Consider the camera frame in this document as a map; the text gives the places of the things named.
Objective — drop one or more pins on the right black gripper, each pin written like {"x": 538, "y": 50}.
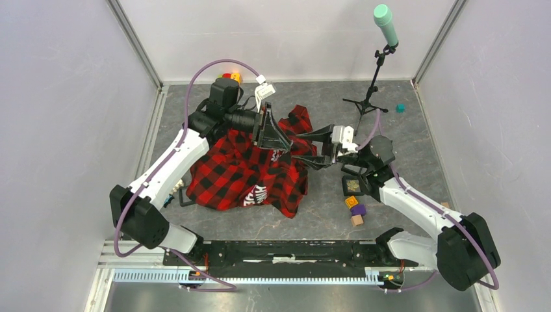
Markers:
{"x": 322, "y": 134}

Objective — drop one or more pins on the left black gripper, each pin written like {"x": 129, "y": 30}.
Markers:
{"x": 273, "y": 137}

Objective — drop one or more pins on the black square frame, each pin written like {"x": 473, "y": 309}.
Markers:
{"x": 350, "y": 177}
{"x": 181, "y": 198}

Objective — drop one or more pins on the gold brooch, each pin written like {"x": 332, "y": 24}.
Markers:
{"x": 352, "y": 186}

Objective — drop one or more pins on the red black plaid shirt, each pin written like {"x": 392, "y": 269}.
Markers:
{"x": 235, "y": 173}

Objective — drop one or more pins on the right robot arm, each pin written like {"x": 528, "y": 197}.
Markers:
{"x": 459, "y": 247}

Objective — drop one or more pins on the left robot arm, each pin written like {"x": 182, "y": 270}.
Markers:
{"x": 136, "y": 208}

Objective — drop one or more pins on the yellow toy brick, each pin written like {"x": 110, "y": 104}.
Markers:
{"x": 351, "y": 202}

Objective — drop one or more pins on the black tripod mic stand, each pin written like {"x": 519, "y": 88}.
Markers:
{"x": 364, "y": 106}

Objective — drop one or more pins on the purple toy brick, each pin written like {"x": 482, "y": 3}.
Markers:
{"x": 358, "y": 210}

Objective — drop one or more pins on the teal small cube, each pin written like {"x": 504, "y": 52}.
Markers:
{"x": 400, "y": 108}

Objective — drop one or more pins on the white blue toy brick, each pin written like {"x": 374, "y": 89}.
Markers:
{"x": 180, "y": 184}

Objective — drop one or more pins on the owl toy block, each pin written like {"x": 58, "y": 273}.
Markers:
{"x": 168, "y": 201}

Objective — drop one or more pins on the mint green microphone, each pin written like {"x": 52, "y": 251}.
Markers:
{"x": 383, "y": 19}

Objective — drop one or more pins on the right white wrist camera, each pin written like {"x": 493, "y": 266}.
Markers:
{"x": 342, "y": 140}

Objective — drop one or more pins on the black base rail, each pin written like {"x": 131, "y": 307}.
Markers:
{"x": 293, "y": 258}

